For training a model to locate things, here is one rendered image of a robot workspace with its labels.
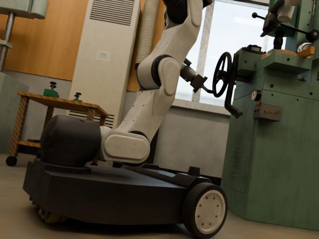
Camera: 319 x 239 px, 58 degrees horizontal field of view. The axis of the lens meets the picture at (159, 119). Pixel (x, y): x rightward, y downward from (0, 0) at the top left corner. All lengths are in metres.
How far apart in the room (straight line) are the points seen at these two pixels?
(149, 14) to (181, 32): 1.96
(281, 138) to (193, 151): 1.60
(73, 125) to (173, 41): 0.57
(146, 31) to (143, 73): 1.97
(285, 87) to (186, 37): 0.69
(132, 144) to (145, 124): 0.12
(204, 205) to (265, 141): 0.68
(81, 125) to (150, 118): 0.30
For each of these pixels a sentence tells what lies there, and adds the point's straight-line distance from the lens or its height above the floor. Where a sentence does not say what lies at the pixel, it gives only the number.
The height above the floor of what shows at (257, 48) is 0.99.
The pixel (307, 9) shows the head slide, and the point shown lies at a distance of 2.16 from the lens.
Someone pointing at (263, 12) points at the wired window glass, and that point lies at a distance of 3.80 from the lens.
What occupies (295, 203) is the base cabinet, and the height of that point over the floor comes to 0.13.
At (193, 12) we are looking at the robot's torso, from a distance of 1.35.
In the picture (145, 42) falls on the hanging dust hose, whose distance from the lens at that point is 3.13.
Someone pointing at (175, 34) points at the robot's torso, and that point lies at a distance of 1.29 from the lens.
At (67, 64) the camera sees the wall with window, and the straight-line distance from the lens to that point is 3.36.
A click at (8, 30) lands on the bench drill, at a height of 1.17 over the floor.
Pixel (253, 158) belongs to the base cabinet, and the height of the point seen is 0.33.
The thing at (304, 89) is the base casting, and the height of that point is 0.75.
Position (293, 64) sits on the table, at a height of 0.85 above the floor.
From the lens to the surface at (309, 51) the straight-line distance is 1.69.
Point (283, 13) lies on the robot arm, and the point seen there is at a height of 1.06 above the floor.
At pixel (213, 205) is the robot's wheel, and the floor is 0.12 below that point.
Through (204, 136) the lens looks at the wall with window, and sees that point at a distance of 3.18.
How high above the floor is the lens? 0.30
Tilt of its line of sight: 6 degrees up
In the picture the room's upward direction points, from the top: 10 degrees clockwise
